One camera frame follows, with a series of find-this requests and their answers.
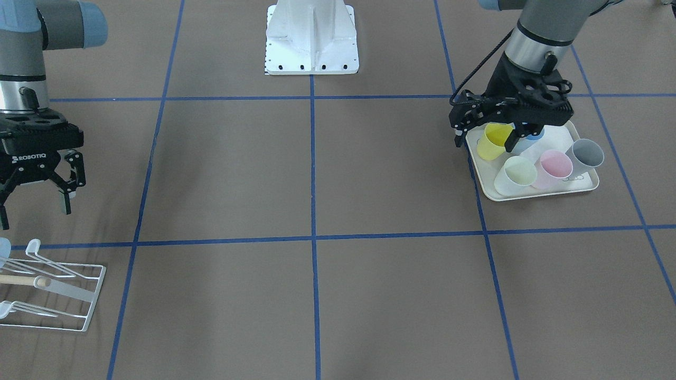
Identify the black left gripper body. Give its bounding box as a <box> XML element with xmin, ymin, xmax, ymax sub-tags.
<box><xmin>449</xmin><ymin>55</ymin><xmax>574</xmax><ymax>137</ymax></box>

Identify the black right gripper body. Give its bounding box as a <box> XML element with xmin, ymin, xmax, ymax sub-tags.
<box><xmin>2</xmin><ymin>110</ymin><xmax>84</xmax><ymax>187</ymax></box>

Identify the light blue plastic cup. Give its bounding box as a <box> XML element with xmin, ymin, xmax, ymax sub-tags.
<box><xmin>0</xmin><ymin>237</ymin><xmax>12</xmax><ymax>269</ymax></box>

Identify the grey plastic cup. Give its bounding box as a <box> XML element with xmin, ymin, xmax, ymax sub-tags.
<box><xmin>565</xmin><ymin>139</ymin><xmax>605</xmax><ymax>176</ymax></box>

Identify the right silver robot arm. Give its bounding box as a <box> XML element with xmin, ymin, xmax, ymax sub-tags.
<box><xmin>1</xmin><ymin>1</ymin><xmax>108</xmax><ymax>214</ymax></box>

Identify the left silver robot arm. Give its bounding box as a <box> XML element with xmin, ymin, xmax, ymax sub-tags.
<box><xmin>449</xmin><ymin>1</ymin><xmax>616</xmax><ymax>152</ymax></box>

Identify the yellow plastic cup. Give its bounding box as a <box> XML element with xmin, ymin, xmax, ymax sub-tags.
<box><xmin>476</xmin><ymin>122</ymin><xmax>513</xmax><ymax>161</ymax></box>

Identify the pale green plastic cup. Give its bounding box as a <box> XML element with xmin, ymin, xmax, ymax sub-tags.
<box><xmin>493</xmin><ymin>156</ymin><xmax>538</xmax><ymax>196</ymax></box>

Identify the pink plastic cup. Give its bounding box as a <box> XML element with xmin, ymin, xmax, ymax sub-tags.
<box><xmin>531</xmin><ymin>149</ymin><xmax>573</xmax><ymax>189</ymax></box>

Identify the cream plastic serving tray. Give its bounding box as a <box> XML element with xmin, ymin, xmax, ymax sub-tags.
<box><xmin>466</xmin><ymin>121</ymin><xmax>605</xmax><ymax>202</ymax></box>

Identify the white wire cup rack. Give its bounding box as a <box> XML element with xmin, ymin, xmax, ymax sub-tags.
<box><xmin>1</xmin><ymin>240</ymin><xmax>107</xmax><ymax>332</ymax></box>

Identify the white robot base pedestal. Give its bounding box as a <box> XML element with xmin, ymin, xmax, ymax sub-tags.
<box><xmin>264</xmin><ymin>1</ymin><xmax>360</xmax><ymax>75</ymax></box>

